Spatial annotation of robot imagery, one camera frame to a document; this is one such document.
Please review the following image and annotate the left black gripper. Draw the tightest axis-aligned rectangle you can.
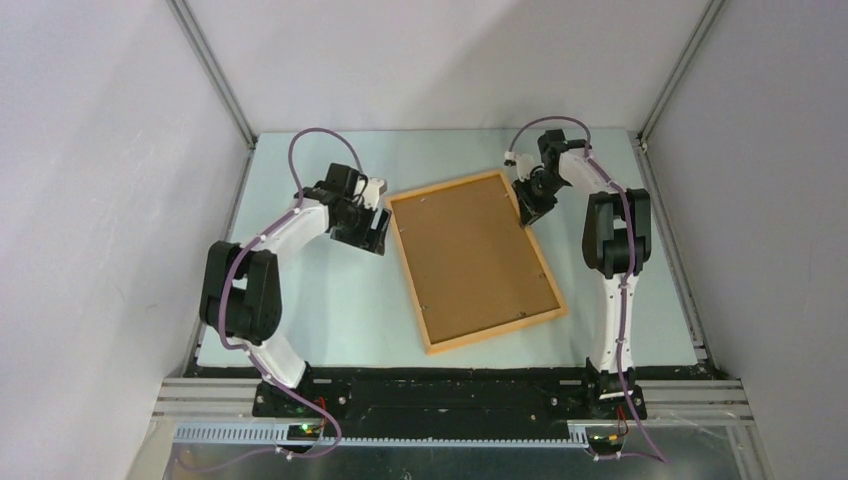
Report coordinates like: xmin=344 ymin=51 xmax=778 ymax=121
xmin=331 ymin=198 xmax=390 ymax=255

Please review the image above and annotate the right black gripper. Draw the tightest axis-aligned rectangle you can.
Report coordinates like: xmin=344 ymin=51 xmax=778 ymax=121
xmin=510 ymin=171 xmax=566 ymax=227

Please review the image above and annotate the brown backing board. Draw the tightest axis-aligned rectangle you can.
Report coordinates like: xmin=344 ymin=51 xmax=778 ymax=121
xmin=392 ymin=176 xmax=561 ymax=346

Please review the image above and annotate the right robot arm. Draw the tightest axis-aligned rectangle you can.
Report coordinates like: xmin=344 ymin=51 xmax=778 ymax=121
xmin=504 ymin=130 xmax=652 ymax=418

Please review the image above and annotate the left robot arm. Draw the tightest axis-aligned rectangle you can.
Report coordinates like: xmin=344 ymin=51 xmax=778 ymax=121
xmin=199 ymin=163 xmax=392 ymax=417

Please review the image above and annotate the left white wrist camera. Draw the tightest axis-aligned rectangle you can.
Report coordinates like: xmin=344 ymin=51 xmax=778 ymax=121
xmin=361 ymin=177 xmax=387 ymax=210

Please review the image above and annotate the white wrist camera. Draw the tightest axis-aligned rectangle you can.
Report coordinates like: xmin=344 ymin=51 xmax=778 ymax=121
xmin=361 ymin=177 xmax=387 ymax=210
xmin=504 ymin=150 xmax=537 ymax=182

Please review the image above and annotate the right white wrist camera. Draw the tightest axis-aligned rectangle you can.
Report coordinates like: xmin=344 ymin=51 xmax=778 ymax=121
xmin=504 ymin=150 xmax=537 ymax=182

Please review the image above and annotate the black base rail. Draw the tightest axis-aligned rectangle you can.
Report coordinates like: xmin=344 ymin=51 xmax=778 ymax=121
xmin=185 ymin=360 xmax=720 ymax=442

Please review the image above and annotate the aluminium frame front rail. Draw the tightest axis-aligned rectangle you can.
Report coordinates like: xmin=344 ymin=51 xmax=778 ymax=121
xmin=129 ymin=379 xmax=773 ymax=479

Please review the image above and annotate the right aluminium corner post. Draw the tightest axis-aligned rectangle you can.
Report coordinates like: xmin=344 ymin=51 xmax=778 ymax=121
xmin=637 ymin=0 xmax=727 ymax=144

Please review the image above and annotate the aluminium corner post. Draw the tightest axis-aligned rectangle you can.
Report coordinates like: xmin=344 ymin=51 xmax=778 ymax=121
xmin=637 ymin=0 xmax=727 ymax=144
xmin=166 ymin=0 xmax=258 ymax=150

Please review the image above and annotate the left aluminium corner post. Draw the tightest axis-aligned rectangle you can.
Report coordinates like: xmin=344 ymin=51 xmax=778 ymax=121
xmin=166 ymin=0 xmax=258 ymax=150

